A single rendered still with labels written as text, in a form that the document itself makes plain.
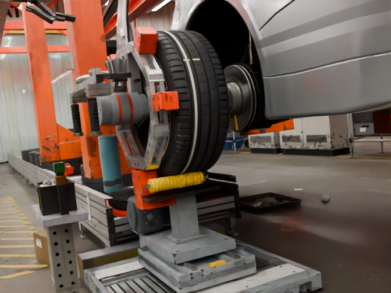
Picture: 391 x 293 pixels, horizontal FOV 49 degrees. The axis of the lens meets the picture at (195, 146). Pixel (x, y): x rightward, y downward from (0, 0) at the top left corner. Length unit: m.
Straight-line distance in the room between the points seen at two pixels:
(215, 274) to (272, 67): 0.86
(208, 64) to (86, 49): 0.77
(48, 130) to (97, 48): 1.97
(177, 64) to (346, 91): 0.66
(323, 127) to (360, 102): 5.44
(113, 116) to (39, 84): 2.40
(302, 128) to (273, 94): 5.50
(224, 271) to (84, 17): 1.41
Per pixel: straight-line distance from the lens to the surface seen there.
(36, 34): 4.28
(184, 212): 2.00
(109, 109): 1.84
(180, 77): 1.69
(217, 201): 2.68
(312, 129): 6.99
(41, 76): 4.22
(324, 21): 1.46
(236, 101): 2.03
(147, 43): 1.78
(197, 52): 1.80
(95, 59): 2.32
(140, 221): 2.17
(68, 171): 3.52
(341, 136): 6.87
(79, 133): 2.03
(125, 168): 2.33
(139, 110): 1.88
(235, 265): 1.88
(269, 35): 1.68
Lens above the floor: 0.78
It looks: 4 degrees down
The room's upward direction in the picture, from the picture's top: 6 degrees counter-clockwise
